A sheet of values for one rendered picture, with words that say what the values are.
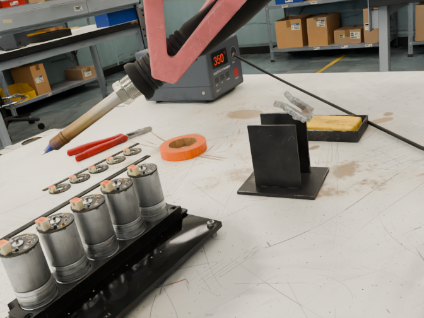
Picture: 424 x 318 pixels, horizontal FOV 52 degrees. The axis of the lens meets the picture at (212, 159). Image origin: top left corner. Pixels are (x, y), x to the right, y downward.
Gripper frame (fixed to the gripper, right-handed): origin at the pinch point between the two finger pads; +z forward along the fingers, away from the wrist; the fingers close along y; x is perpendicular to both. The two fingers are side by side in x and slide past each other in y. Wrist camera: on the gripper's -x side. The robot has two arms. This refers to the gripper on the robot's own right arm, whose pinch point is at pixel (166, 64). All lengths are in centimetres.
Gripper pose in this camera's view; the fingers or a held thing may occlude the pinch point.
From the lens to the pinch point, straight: 26.9
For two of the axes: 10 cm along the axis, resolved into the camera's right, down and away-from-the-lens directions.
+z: -3.1, 9.0, 3.0
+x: 9.4, 2.4, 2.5
